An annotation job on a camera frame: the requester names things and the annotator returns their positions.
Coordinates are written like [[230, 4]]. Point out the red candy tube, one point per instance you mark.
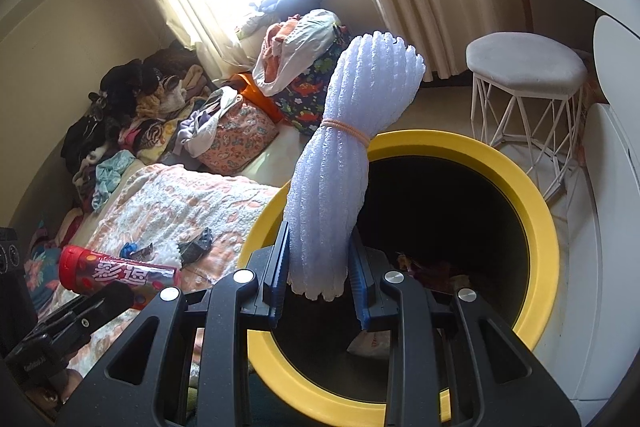
[[110, 272]]

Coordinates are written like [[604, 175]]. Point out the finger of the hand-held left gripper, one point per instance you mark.
[[100, 307]]

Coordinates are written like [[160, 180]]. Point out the yellow round bin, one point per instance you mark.
[[530, 207]]

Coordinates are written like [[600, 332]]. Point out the white foam net bundle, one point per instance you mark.
[[330, 207]]

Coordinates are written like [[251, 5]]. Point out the dinosaur print bag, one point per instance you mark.
[[310, 107]]

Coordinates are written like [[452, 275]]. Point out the paisley print bag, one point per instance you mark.
[[240, 142]]

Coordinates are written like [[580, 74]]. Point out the red snack wrapper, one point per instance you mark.
[[445, 277]]

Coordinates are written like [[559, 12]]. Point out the orange and white printed blanket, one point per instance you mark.
[[165, 202]]

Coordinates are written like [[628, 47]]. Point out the white plastic bag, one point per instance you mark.
[[372, 343]]

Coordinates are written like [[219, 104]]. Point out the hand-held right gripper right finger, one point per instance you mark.
[[361, 292]]

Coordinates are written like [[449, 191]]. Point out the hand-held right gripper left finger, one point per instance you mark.
[[280, 287]]

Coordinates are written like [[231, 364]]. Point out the floral cloth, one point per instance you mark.
[[42, 267]]

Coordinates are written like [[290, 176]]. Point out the orange bag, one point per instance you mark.
[[257, 97]]

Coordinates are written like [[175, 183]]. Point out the dark snack wrapper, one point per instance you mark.
[[195, 248]]

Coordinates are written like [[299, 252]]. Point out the pile of mixed clothes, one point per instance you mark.
[[140, 107]]

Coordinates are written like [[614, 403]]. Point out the person's left hand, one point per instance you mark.
[[62, 384]]

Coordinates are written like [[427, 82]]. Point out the plastic bag of clothes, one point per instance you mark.
[[300, 47]]

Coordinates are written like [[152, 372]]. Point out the white desk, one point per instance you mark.
[[610, 232]]

